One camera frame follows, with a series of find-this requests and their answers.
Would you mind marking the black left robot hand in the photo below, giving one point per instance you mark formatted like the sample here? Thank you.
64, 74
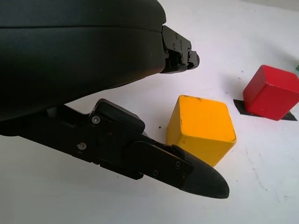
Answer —
70, 58

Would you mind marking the yellow wooden block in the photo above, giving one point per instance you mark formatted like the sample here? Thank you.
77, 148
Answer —
201, 123

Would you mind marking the red wooden block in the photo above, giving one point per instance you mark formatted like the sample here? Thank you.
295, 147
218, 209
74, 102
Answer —
271, 93

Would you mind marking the black tape strip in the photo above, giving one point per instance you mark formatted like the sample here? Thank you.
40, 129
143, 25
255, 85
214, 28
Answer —
238, 107

